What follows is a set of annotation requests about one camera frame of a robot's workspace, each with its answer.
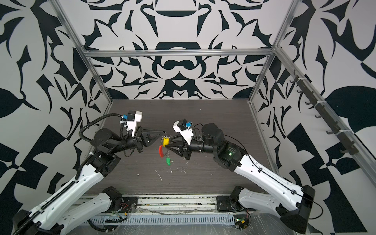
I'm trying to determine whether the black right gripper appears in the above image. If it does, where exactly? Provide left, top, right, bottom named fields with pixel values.
left=167, top=132, right=221, bottom=160

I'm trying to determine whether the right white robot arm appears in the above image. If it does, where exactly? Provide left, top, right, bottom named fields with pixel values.
left=162, top=120, right=315, bottom=235

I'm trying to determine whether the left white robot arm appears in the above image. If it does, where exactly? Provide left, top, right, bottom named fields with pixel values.
left=12, top=111, right=163, bottom=235

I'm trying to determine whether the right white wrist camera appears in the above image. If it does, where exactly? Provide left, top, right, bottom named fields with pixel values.
left=173, top=119, right=194, bottom=145

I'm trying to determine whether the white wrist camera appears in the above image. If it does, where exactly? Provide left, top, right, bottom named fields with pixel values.
left=173, top=119, right=194, bottom=145
left=119, top=111, right=143, bottom=140

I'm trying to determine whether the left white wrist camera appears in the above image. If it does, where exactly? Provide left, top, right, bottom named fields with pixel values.
left=119, top=111, right=143, bottom=140

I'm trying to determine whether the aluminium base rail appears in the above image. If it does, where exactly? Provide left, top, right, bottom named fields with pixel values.
left=79, top=193, right=302, bottom=213

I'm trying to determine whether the white slotted cable duct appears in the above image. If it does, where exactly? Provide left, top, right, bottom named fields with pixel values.
left=91, top=214, right=235, bottom=226

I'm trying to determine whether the black wall hook rack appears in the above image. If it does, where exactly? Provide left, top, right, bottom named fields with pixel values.
left=291, top=71, right=359, bottom=155

